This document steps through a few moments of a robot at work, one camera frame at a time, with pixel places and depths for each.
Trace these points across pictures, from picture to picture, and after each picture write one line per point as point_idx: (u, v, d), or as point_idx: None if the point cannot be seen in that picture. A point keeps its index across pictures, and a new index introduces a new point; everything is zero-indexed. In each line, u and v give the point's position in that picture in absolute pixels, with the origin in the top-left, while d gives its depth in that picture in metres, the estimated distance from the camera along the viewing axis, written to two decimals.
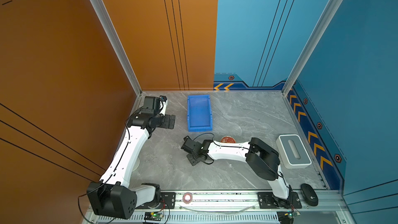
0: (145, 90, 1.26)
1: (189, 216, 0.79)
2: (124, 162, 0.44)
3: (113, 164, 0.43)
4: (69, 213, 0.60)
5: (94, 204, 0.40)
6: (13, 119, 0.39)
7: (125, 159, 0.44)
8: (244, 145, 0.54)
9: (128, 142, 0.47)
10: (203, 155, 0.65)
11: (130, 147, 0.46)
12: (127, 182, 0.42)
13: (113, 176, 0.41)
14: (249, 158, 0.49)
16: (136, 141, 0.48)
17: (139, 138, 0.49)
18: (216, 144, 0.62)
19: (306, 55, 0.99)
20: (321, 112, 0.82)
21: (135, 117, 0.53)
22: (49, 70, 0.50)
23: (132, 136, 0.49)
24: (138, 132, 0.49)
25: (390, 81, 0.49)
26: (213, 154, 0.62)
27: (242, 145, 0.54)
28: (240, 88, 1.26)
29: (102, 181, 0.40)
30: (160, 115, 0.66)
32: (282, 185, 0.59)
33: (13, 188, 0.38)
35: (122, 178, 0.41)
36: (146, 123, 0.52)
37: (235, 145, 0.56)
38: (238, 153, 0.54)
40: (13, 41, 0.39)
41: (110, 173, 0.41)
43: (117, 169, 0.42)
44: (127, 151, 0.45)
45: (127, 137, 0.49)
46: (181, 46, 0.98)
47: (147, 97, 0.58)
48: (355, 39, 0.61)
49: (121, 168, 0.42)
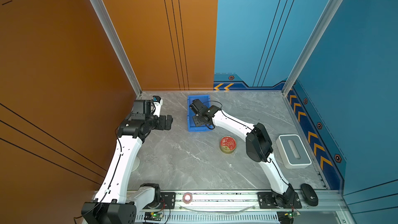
0: (145, 90, 1.26)
1: (188, 216, 0.79)
2: (118, 176, 0.41)
3: (107, 180, 0.41)
4: (70, 213, 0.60)
5: None
6: (13, 119, 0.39)
7: (118, 174, 0.42)
8: (249, 125, 0.59)
9: (120, 154, 0.45)
10: (207, 117, 0.70)
11: (124, 159, 0.44)
12: (123, 198, 0.41)
13: (108, 193, 0.39)
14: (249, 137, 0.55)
16: (129, 153, 0.45)
17: (132, 149, 0.46)
18: (224, 113, 0.67)
19: (306, 55, 0.99)
20: (322, 112, 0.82)
21: (126, 125, 0.50)
22: (49, 70, 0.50)
23: (124, 148, 0.46)
24: (131, 143, 0.46)
25: (389, 81, 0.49)
26: (217, 121, 0.67)
27: (247, 124, 0.60)
28: (240, 88, 1.26)
29: (97, 200, 0.38)
30: (154, 117, 0.63)
32: (273, 176, 0.62)
33: (14, 188, 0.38)
35: (117, 195, 0.39)
36: (138, 130, 0.49)
37: (240, 121, 0.62)
38: (239, 129, 0.60)
40: (12, 41, 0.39)
41: (104, 191, 0.39)
43: (112, 185, 0.40)
44: (120, 164, 0.43)
45: (119, 150, 0.45)
46: (181, 46, 0.98)
47: (138, 101, 0.54)
48: (355, 40, 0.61)
49: (115, 184, 0.40)
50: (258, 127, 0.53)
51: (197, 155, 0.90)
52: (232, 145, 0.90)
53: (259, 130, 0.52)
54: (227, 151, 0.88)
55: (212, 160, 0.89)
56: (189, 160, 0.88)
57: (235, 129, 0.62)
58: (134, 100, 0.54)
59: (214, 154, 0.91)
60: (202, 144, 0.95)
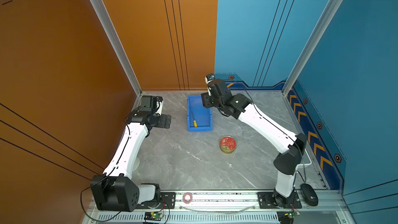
0: (145, 90, 1.26)
1: (188, 216, 0.79)
2: (125, 155, 0.45)
3: (115, 157, 0.44)
4: (69, 214, 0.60)
5: (98, 198, 0.41)
6: (13, 119, 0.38)
7: (126, 153, 0.45)
8: (290, 135, 0.48)
9: (128, 137, 0.49)
10: (233, 108, 0.54)
11: (131, 142, 0.48)
12: (129, 174, 0.43)
13: (116, 168, 0.42)
14: (292, 152, 0.45)
16: (136, 136, 0.49)
17: (139, 134, 0.51)
18: (256, 111, 0.53)
19: (306, 55, 0.99)
20: (321, 112, 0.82)
21: (134, 115, 0.55)
22: (49, 69, 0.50)
23: (132, 131, 0.50)
24: (138, 128, 0.51)
25: (390, 81, 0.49)
26: (245, 118, 0.54)
27: (288, 133, 0.49)
28: (240, 88, 1.26)
29: (105, 173, 0.41)
30: (157, 114, 0.68)
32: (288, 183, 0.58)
33: (13, 188, 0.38)
35: (125, 170, 0.42)
36: (145, 119, 0.54)
37: (278, 127, 0.50)
38: (278, 138, 0.48)
40: (12, 42, 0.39)
41: (113, 166, 0.42)
43: (119, 162, 0.43)
44: (128, 145, 0.47)
45: (128, 133, 0.50)
46: (181, 47, 0.98)
47: (145, 96, 0.61)
48: (355, 40, 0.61)
49: (123, 161, 0.44)
50: (300, 139, 0.48)
51: (197, 155, 0.90)
52: (232, 145, 0.90)
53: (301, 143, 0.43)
54: (227, 151, 0.88)
55: (212, 160, 0.89)
56: (189, 160, 0.88)
57: (270, 136, 0.50)
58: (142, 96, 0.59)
59: (214, 154, 0.91)
60: (202, 144, 0.95)
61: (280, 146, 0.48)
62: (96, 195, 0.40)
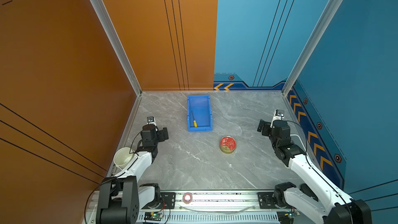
0: (145, 90, 1.26)
1: (188, 216, 0.79)
2: (134, 165, 0.52)
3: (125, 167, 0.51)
4: (69, 214, 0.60)
5: (102, 201, 0.42)
6: (13, 120, 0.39)
7: (135, 164, 0.53)
8: (344, 195, 0.42)
9: (137, 157, 0.57)
10: (284, 154, 0.58)
11: (139, 159, 0.56)
12: None
13: (126, 172, 0.48)
14: (339, 212, 0.39)
16: (143, 157, 0.58)
17: (145, 156, 0.59)
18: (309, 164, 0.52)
19: (306, 55, 0.99)
20: (321, 112, 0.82)
21: (141, 149, 0.64)
22: (50, 70, 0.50)
23: (140, 154, 0.60)
24: (145, 153, 0.60)
25: (390, 81, 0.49)
26: (296, 166, 0.54)
27: (342, 193, 0.43)
28: (240, 88, 1.26)
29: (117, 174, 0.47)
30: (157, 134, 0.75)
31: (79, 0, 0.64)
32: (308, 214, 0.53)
33: (13, 188, 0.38)
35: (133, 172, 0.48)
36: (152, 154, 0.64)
37: (331, 184, 0.45)
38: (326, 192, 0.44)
40: (12, 41, 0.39)
41: (123, 171, 0.49)
43: (129, 169, 0.49)
44: (136, 161, 0.54)
45: (137, 154, 0.59)
46: (181, 47, 0.98)
47: (145, 131, 0.67)
48: (356, 40, 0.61)
49: (131, 169, 0.50)
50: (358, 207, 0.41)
51: (197, 155, 0.90)
52: (232, 145, 0.90)
53: (359, 212, 0.41)
54: (227, 151, 0.88)
55: (212, 160, 0.89)
56: (189, 160, 0.88)
57: (318, 188, 0.46)
58: (142, 130, 0.67)
59: (214, 154, 0.91)
60: (202, 144, 0.95)
61: (327, 203, 0.43)
62: (102, 197, 0.42)
